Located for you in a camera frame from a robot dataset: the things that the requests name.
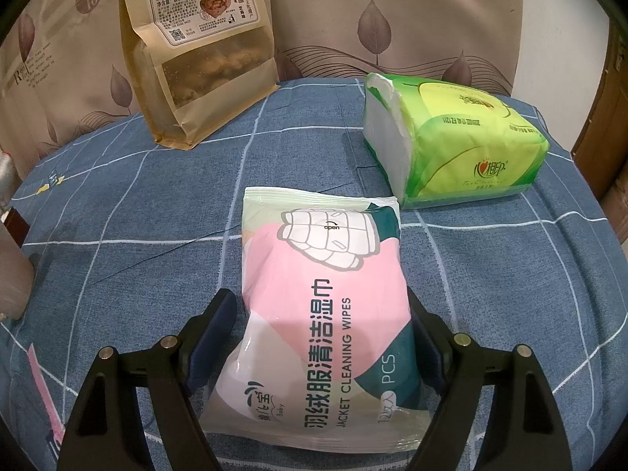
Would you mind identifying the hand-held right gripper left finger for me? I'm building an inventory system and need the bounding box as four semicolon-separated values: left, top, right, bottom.
56;288;239;471

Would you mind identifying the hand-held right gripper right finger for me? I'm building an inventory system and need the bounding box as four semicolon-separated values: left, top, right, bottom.
406;287;572;471

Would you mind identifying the wet wipes pack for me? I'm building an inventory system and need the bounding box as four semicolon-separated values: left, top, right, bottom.
201;186;435;467

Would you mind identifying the blue checked tablecloth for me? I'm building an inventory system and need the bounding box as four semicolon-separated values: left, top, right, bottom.
0;76;628;471

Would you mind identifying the pink mug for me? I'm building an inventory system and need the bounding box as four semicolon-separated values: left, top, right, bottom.
0;233;35;321

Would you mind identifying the green tissue pack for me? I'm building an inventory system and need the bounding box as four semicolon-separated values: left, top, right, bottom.
362;71;549;207

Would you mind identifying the brown paper snack bag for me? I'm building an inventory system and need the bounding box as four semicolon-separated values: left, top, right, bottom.
112;0;278;150

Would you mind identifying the beige leaf print curtain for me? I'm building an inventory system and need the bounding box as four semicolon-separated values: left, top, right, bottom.
0;0;535;182

